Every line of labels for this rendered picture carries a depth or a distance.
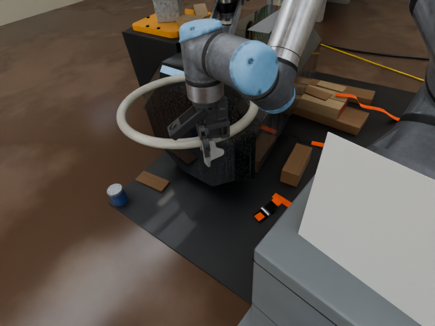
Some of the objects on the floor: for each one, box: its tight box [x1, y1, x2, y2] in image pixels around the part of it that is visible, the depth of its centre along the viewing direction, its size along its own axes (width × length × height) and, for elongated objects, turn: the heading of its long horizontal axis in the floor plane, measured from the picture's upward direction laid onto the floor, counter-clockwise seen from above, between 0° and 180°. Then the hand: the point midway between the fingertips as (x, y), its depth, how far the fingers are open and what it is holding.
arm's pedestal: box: [238, 175, 421, 326], centre depth 91 cm, size 50×50×85 cm
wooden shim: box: [135, 171, 170, 192], centre depth 190 cm, size 25×10×2 cm, turn 65°
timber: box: [280, 143, 313, 187], centre depth 182 cm, size 30×12×12 cm, turn 154°
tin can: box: [107, 184, 128, 206], centre depth 176 cm, size 10×10×13 cm
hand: (204, 157), depth 77 cm, fingers closed on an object, 5 cm apart
